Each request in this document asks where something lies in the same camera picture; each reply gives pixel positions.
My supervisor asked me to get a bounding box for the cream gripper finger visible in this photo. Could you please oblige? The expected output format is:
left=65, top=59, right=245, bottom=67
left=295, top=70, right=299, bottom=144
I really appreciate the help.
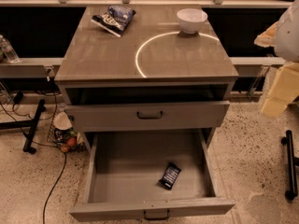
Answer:
left=254, top=22, right=278, bottom=48
left=261, top=63, right=299, bottom=118

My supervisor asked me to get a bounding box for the dark blue rxbar wrapper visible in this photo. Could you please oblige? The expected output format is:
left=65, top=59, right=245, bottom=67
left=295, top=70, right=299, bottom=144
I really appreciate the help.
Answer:
left=159, top=162, right=181, bottom=190

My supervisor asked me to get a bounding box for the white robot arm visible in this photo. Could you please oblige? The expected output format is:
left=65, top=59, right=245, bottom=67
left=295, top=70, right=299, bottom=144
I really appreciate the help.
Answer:
left=254, top=0, right=299, bottom=118

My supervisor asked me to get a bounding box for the grey upper drawer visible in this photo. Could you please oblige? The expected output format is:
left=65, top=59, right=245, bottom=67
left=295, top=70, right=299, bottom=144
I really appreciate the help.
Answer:
left=65, top=101, right=230, bottom=133

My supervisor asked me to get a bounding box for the grey drawer cabinet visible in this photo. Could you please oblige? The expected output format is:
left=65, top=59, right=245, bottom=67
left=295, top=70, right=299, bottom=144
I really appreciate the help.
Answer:
left=55, top=5, right=238, bottom=147

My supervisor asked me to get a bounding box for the open grey lower drawer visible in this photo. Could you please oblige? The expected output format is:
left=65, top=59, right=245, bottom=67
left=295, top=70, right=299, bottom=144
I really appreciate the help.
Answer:
left=70, top=130, right=235, bottom=222

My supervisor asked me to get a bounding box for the white bowl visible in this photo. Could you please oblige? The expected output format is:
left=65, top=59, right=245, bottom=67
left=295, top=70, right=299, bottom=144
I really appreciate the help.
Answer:
left=177, top=8, right=207, bottom=34

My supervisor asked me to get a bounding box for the black stand leg right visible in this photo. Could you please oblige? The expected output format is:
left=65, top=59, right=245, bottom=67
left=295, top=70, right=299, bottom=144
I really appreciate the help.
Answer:
left=281, top=130, right=299, bottom=201

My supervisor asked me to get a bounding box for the black stand leg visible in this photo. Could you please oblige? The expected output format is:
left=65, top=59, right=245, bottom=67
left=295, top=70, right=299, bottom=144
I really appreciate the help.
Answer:
left=281, top=130, right=299, bottom=201
left=0, top=99, right=46, bottom=154

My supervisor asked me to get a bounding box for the blue chip bag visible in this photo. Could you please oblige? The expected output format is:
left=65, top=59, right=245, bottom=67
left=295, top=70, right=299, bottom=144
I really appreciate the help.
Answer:
left=92, top=6, right=135, bottom=37

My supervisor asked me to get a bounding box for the black stand leg left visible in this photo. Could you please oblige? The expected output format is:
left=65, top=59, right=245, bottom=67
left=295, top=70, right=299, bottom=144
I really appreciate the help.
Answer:
left=0, top=99, right=46, bottom=154

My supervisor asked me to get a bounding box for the black power adapter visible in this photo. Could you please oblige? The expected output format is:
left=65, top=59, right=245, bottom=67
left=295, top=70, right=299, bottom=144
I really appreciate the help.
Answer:
left=13, top=91, right=23, bottom=105

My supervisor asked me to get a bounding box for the clear water bottle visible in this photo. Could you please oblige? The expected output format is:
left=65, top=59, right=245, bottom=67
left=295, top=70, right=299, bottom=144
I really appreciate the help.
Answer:
left=0, top=35, right=21, bottom=63

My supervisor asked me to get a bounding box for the wire basket with items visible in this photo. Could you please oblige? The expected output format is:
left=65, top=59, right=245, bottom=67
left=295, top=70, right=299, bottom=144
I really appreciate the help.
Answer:
left=47, top=105, right=86, bottom=153

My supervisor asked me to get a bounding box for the black floor cable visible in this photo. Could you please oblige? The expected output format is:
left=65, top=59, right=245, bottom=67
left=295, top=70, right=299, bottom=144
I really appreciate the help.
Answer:
left=0, top=91, right=68, bottom=224

